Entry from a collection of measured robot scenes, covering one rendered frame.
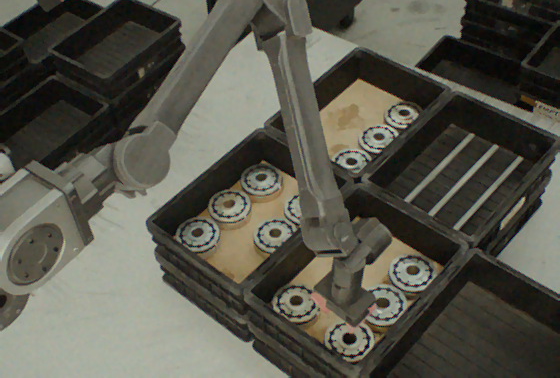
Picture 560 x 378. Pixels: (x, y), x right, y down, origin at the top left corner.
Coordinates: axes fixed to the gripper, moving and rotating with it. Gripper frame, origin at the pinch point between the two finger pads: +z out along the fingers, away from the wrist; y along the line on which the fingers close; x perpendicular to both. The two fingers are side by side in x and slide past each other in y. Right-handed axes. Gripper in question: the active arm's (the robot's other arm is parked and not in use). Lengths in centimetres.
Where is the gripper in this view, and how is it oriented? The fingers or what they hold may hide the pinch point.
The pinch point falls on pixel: (340, 319)
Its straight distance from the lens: 150.0
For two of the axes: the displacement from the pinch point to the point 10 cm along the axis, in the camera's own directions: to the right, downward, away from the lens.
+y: -7.3, -5.3, 4.4
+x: -6.9, 5.6, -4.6
